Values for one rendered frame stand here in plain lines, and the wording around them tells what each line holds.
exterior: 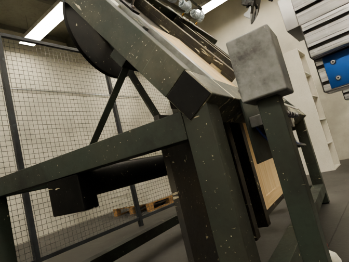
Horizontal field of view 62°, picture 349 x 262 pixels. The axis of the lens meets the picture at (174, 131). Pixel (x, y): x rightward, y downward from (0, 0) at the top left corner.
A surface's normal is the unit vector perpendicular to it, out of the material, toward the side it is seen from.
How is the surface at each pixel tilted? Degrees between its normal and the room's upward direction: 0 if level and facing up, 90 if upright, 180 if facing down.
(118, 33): 90
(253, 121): 90
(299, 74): 90
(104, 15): 90
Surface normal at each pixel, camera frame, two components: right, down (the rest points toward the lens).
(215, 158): -0.51, 0.02
